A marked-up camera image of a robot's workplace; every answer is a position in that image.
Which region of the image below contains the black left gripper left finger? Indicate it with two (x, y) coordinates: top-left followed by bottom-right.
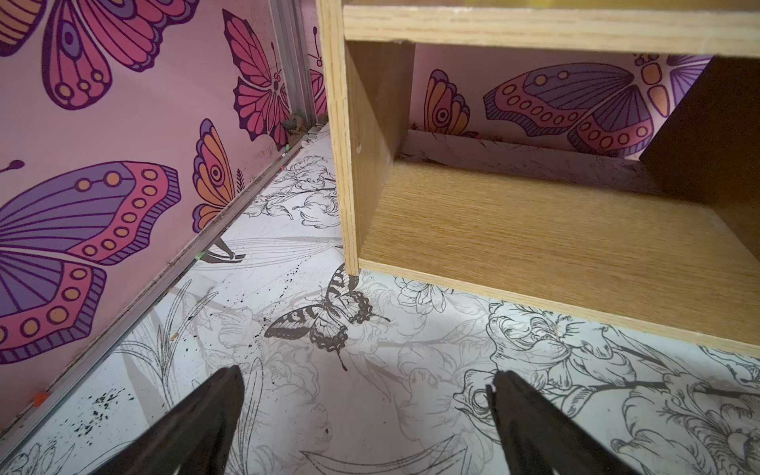
(94, 365), (245, 475)

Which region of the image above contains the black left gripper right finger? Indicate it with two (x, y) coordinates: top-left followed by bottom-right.
(486, 371), (637, 475)

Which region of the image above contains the wooden three-tier shelf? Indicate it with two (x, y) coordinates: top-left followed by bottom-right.
(317, 1), (759, 355)

